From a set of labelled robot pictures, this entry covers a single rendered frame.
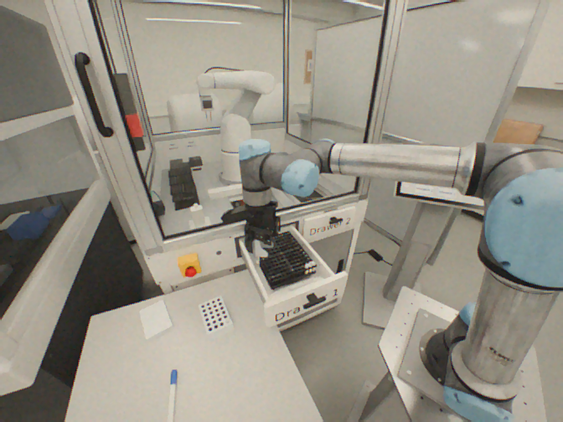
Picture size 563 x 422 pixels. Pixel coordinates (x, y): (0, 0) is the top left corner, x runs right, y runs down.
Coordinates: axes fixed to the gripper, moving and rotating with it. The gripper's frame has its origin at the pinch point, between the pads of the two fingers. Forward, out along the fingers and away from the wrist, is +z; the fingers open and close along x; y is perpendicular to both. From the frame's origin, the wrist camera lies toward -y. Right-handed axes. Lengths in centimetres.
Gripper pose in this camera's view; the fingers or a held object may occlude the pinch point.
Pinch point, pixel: (255, 254)
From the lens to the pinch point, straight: 69.9
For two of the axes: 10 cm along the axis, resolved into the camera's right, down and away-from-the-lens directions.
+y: 9.3, 1.9, -3.0
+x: 3.6, -5.0, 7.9
